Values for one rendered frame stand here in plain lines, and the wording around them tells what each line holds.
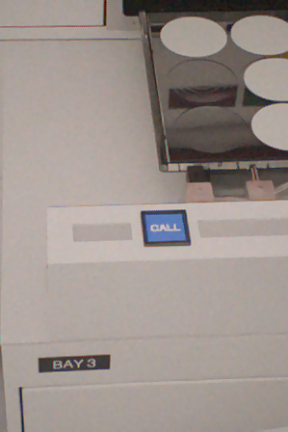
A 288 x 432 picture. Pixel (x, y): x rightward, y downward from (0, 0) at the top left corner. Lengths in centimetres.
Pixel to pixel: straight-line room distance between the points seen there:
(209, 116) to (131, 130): 15
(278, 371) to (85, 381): 25
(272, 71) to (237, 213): 37
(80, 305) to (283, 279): 24
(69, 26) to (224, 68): 30
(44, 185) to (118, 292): 31
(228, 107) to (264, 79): 9
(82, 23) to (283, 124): 42
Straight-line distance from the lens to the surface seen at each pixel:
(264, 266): 129
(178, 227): 129
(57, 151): 160
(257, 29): 173
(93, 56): 178
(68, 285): 128
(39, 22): 180
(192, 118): 155
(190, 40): 169
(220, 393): 147
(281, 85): 162
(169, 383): 144
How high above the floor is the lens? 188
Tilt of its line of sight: 45 degrees down
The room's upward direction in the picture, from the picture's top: 3 degrees clockwise
